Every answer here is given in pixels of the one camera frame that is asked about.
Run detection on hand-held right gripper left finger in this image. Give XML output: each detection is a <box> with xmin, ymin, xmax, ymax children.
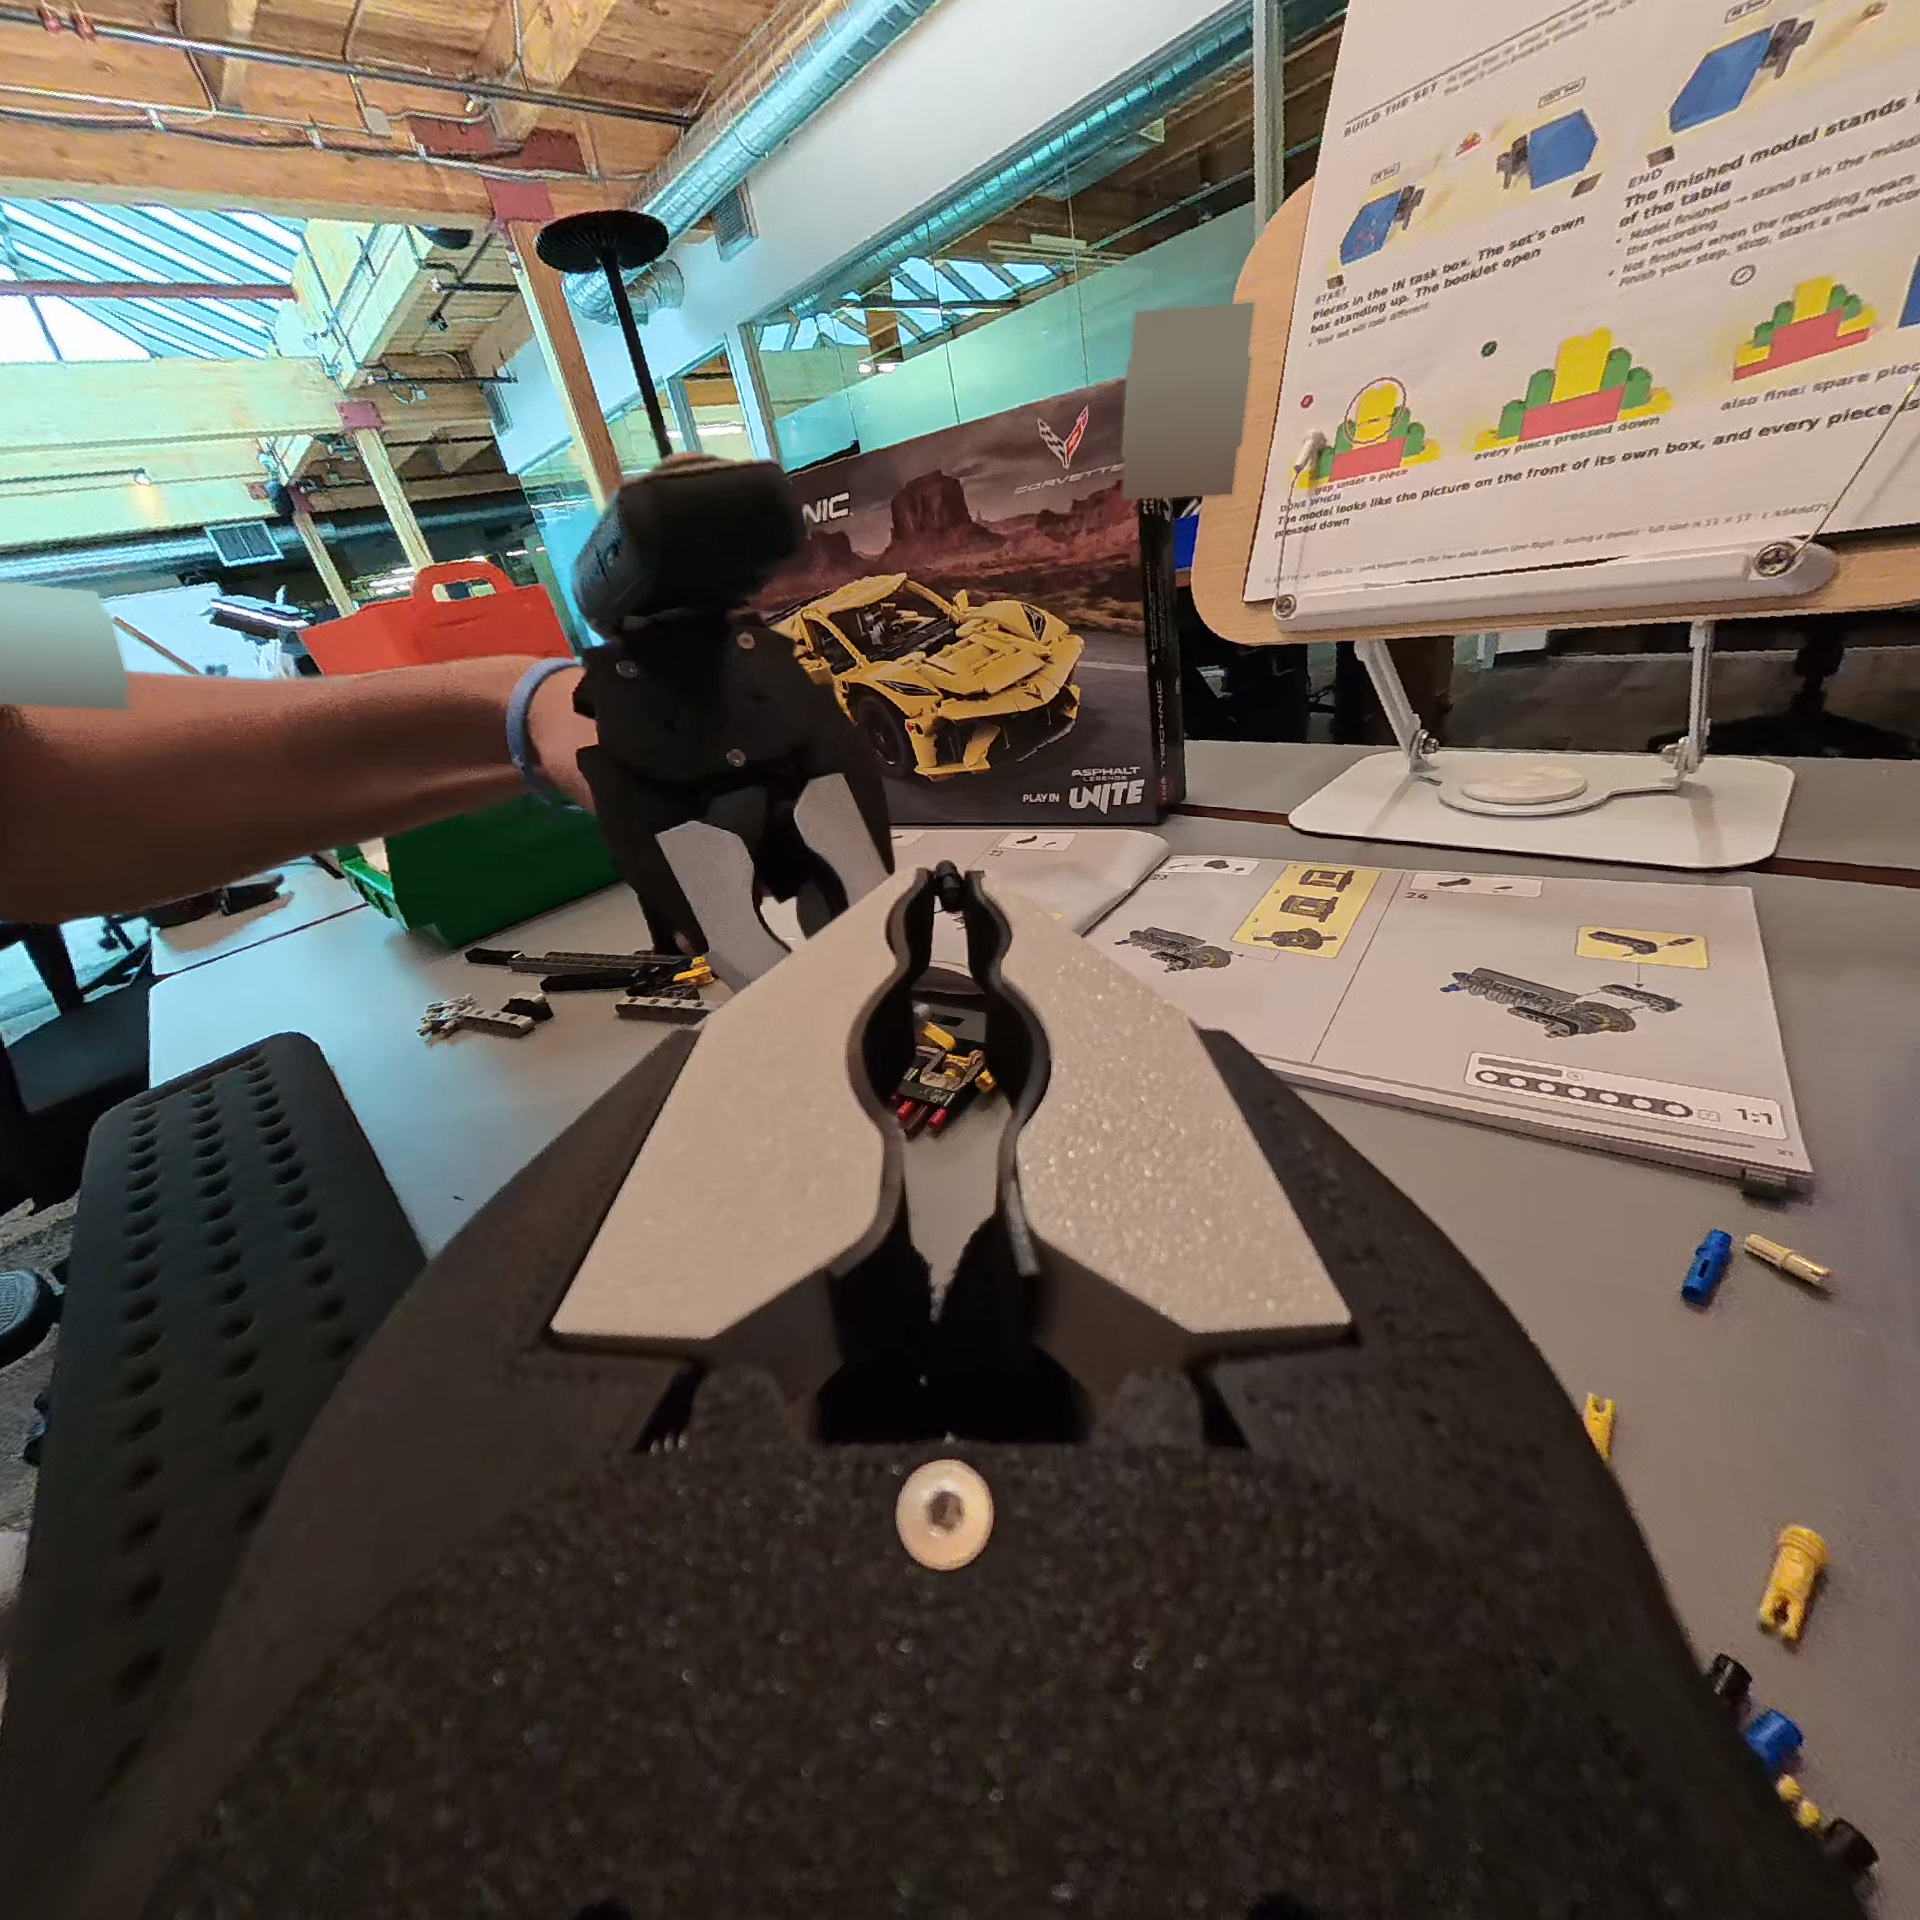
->
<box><xmin>553</xmin><ymin>870</ymin><xmax>940</xmax><ymax>1397</ymax></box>

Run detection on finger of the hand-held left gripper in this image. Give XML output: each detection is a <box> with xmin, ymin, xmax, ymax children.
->
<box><xmin>790</xmin><ymin>772</ymin><xmax>899</xmax><ymax>920</ymax></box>
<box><xmin>653</xmin><ymin>815</ymin><xmax>792</xmax><ymax>991</ymax></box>

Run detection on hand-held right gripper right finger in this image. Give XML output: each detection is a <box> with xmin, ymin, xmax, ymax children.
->
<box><xmin>962</xmin><ymin>871</ymin><xmax>1356</xmax><ymax>1390</ymax></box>

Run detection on person's left forearm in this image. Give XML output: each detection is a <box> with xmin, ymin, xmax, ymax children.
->
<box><xmin>0</xmin><ymin>653</ymin><xmax>601</xmax><ymax>920</ymax></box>

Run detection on pile of lego beams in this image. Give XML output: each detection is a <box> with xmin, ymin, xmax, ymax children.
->
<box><xmin>417</xmin><ymin>941</ymin><xmax>723</xmax><ymax>1043</ymax></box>

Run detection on yellow car lego set box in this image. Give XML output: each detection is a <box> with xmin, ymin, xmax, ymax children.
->
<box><xmin>751</xmin><ymin>373</ymin><xmax>1191</xmax><ymax>827</ymax></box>

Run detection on long lego chassis assembly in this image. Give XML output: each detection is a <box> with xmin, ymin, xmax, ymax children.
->
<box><xmin>884</xmin><ymin>1019</ymin><xmax>1000</xmax><ymax>1142</ymax></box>

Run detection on lego instruction booklet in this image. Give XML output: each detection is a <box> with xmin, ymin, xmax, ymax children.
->
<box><xmin>884</xmin><ymin>822</ymin><xmax>1818</xmax><ymax>1194</ymax></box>

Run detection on heap of small lego pieces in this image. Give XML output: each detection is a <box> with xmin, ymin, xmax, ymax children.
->
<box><xmin>1582</xmin><ymin>1385</ymin><xmax>1885</xmax><ymax>1878</ymax></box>

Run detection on blue wristband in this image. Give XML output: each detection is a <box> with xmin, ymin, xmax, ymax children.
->
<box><xmin>507</xmin><ymin>656</ymin><xmax>585</xmax><ymax>809</ymax></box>

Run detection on green plastic bin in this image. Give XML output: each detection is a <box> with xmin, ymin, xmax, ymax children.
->
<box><xmin>332</xmin><ymin>793</ymin><xmax>662</xmax><ymax>949</ymax></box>

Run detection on black disc-topped pole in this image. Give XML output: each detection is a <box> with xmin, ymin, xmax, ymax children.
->
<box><xmin>535</xmin><ymin>210</ymin><xmax>679</xmax><ymax>460</ymax></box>

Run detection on black perforated foam pad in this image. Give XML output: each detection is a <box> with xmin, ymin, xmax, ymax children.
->
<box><xmin>0</xmin><ymin>1031</ymin><xmax>431</xmax><ymax>1802</ymax></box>

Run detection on wooden document stand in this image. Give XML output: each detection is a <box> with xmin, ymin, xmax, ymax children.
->
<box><xmin>1192</xmin><ymin>0</ymin><xmax>1920</xmax><ymax>871</ymax></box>

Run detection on printed instruction sheet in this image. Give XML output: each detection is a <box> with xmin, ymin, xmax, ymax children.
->
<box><xmin>1243</xmin><ymin>0</ymin><xmax>1920</xmax><ymax>594</ymax></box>

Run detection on silver ventilation duct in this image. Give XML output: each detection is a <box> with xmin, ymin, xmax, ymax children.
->
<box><xmin>630</xmin><ymin>0</ymin><xmax>962</xmax><ymax>323</ymax></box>

